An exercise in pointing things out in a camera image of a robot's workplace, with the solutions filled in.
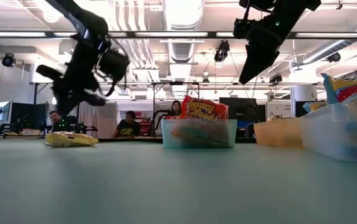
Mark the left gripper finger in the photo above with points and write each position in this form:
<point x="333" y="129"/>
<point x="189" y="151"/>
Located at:
<point x="49" y="71"/>
<point x="84" y="98"/>

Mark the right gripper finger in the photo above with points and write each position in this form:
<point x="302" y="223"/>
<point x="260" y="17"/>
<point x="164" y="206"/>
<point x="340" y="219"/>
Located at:
<point x="257" y="62"/>

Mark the red Saucy Noods packet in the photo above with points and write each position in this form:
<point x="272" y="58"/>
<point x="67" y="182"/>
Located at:
<point x="203" y="109"/>
<point x="173" y="117"/>

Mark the red-striped Maruchan noodle packet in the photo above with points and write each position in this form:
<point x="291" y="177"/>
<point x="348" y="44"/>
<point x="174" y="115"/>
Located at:
<point x="352" y="90"/>

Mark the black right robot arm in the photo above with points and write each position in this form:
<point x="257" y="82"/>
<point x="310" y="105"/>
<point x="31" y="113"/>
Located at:
<point x="296" y="12"/>

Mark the black ceiling spotlight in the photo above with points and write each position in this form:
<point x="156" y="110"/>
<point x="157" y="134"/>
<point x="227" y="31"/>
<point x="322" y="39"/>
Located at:
<point x="221" y="51"/>
<point x="274" y="78"/>
<point x="334" y="57"/>

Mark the white cloth cover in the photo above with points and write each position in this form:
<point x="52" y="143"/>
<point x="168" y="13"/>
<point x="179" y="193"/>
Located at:
<point x="100" y="118"/>

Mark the person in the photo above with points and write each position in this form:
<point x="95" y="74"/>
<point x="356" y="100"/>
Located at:
<point x="55" y="119"/>
<point x="176" y="107"/>
<point x="128" y="128"/>

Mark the black monitor back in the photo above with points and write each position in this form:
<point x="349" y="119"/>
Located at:
<point x="30" y="112"/>

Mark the white framed monitor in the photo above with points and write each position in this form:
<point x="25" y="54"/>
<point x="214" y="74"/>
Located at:
<point x="2" y="110"/>

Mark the red storage shelf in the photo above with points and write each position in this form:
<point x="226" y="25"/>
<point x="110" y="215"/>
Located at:
<point x="146" y="126"/>

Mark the grey ceiling pipe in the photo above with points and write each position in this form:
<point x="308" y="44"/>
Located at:
<point x="352" y="36"/>

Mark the teal plastic bin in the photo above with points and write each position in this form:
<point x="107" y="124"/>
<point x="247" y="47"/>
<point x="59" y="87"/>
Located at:
<point x="169" y="137"/>

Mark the green table mat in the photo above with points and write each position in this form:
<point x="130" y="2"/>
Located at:
<point x="134" y="186"/>

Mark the clear plastic bin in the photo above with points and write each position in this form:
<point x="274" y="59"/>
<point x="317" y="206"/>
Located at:
<point x="337" y="137"/>

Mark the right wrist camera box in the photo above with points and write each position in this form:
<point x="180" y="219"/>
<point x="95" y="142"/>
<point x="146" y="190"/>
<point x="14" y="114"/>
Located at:
<point x="243" y="28"/>

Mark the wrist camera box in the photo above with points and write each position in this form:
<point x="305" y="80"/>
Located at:
<point x="243" y="28"/>
<point x="116" y="65"/>

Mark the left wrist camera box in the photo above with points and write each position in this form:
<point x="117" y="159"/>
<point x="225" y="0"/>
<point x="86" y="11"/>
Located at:
<point x="116" y="65"/>

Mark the black ceiling camera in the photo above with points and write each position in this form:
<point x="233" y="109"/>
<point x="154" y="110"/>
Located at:
<point x="8" y="59"/>

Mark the black wall screen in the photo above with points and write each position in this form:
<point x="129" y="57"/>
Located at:
<point x="240" y="107"/>

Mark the white ceiling air duct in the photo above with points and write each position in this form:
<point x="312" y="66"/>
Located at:
<point x="182" y="12"/>

